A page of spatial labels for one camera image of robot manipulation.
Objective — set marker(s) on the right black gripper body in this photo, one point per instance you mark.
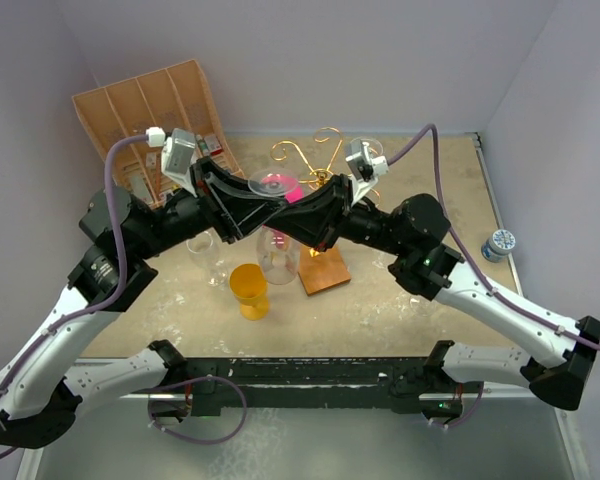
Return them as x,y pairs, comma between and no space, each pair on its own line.
345,215

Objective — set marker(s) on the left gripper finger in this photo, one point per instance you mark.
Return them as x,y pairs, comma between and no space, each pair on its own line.
235,225
218,188

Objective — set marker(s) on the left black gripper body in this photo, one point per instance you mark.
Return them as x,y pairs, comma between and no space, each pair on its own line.
203,184

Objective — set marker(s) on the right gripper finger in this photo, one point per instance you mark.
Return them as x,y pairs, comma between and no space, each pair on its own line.
316,229
331,196

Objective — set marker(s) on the pink plastic wine glass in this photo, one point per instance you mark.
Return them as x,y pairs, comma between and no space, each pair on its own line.
281,185

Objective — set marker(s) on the clear wine glass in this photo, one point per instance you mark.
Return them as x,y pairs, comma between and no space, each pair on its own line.
205,253
419,305
278,254

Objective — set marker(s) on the clear champagne flute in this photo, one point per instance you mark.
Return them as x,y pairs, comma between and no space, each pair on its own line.
375,146

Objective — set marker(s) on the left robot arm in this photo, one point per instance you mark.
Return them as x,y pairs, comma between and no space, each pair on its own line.
42,393

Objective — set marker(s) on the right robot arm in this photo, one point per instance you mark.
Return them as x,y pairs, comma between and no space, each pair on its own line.
552,355

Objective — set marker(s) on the yellow plastic wine glass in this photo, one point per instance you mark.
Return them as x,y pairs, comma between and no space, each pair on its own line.
249,287

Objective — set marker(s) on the peach plastic desk organizer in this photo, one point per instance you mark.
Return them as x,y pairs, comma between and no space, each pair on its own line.
177,96

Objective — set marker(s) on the small blue white jar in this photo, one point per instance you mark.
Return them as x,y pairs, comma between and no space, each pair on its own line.
498,246

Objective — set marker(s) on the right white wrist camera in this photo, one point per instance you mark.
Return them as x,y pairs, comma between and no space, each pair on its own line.
365,169

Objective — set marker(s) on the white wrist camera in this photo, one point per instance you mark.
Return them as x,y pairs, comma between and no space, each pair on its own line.
178,154
365,169

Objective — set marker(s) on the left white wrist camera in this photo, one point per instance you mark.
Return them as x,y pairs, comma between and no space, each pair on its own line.
178,154

